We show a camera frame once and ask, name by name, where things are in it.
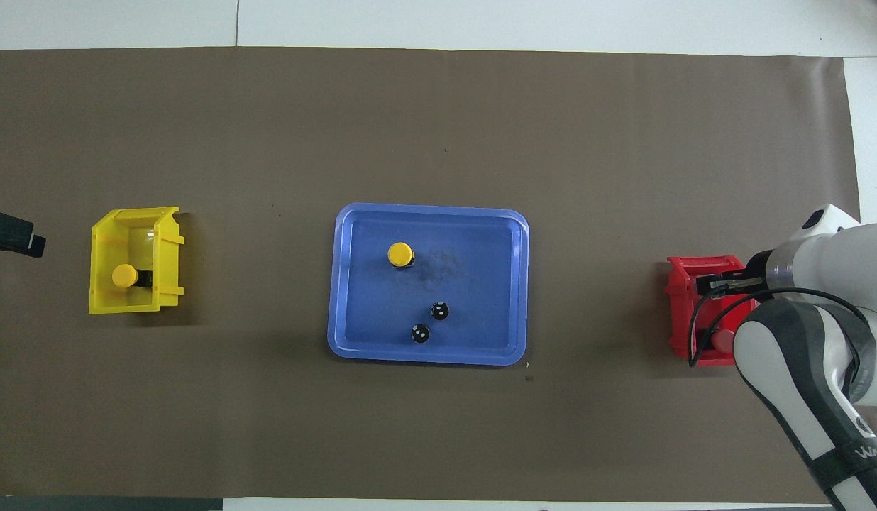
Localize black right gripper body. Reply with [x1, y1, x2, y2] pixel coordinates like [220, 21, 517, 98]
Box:
[741, 250, 774, 293]

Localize red plastic storage bin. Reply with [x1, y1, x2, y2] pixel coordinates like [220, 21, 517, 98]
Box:
[663, 255, 762, 367]

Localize yellow plastic storage bin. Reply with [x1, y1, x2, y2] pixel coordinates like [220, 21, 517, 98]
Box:
[89, 207, 185, 315]

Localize brown paper table mat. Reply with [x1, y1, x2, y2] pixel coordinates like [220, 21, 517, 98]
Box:
[0, 47, 877, 505]

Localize blue plastic tray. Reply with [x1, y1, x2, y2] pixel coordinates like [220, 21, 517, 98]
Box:
[327, 203, 530, 367]

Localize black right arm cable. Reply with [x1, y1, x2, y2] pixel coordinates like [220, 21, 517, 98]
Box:
[688, 286, 877, 370]

